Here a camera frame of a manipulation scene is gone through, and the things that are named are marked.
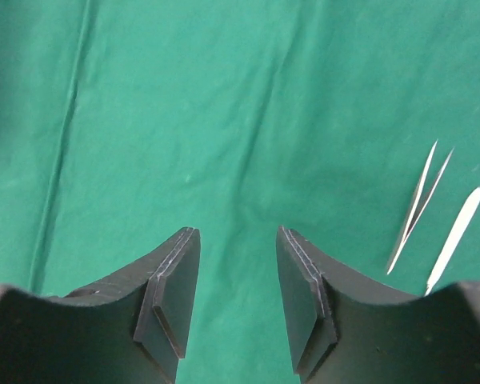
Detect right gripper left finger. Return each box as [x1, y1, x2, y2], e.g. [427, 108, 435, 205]
[0, 227, 201, 383]

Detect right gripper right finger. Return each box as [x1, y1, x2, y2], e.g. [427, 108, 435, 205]
[276, 227, 480, 383]

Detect silver instrument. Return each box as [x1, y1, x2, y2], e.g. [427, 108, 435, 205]
[424, 186, 480, 296]

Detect silver forceps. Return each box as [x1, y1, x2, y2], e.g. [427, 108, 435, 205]
[386, 140, 454, 275]

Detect green surgical cloth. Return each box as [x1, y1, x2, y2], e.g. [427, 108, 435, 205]
[0, 1, 480, 383]

